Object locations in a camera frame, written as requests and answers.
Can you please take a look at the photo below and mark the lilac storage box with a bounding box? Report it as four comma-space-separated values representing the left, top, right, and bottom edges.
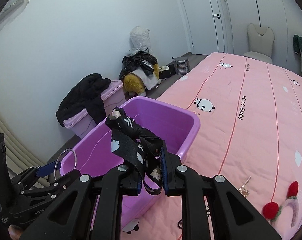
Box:
63, 80, 126, 139

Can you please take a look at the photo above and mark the purple plastic basin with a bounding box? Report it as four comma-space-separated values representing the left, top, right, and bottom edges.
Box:
59, 96, 201, 230

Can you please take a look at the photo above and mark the grey woven stool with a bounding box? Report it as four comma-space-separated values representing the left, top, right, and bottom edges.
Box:
173, 56, 191, 75

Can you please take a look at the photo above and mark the pearl hair claw clip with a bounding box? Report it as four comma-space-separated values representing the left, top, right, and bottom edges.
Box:
238, 177, 251, 198

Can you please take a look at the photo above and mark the black jacket on box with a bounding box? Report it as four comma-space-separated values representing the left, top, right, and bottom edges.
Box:
56, 73, 111, 127

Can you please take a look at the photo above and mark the beige cat-ear chair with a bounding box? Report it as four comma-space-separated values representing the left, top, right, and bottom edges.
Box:
243, 23, 275, 63

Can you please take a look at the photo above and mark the person's left hand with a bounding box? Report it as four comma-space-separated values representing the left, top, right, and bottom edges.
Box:
8, 225, 24, 240

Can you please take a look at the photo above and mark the black plastic bag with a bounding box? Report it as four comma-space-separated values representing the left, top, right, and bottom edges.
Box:
119, 52, 158, 80

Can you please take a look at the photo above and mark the pink bed quilt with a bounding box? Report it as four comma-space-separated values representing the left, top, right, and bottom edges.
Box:
121, 51, 302, 240

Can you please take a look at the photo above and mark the yellow plush toy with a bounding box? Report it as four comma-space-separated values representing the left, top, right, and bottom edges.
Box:
123, 64, 161, 96

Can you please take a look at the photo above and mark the white door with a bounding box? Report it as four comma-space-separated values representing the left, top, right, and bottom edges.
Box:
180, 0, 233, 55

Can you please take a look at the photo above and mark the pink strawberry headband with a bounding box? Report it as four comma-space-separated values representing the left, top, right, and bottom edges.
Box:
262, 181, 299, 229

